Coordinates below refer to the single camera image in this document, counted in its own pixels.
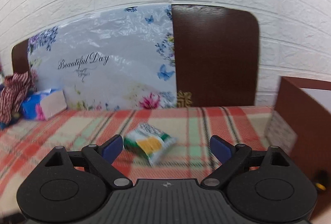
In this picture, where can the plaid blanket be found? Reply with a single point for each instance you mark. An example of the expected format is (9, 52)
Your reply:
(90, 125)

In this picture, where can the red striped cloth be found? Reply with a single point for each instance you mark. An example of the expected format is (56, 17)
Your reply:
(13, 94)

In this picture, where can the black and yellow object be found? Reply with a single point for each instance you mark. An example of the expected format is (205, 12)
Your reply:
(320, 182)

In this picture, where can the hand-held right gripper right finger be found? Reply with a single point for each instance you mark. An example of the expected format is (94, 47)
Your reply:
(221, 150)

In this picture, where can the blue floral tissue pack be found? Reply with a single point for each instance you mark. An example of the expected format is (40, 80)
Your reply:
(42, 107)

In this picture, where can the green and yellow snack packet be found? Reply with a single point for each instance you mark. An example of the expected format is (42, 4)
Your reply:
(148, 142)

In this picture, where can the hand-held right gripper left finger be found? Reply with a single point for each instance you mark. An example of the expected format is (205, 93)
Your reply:
(112, 149)

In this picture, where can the floral plastic-wrapped mattress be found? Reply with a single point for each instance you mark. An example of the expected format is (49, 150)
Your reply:
(108, 63)

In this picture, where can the brown wooden headboard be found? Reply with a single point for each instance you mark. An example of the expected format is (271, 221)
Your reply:
(214, 55)

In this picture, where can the brown cardboard box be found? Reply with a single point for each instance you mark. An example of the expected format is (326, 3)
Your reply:
(307, 125)

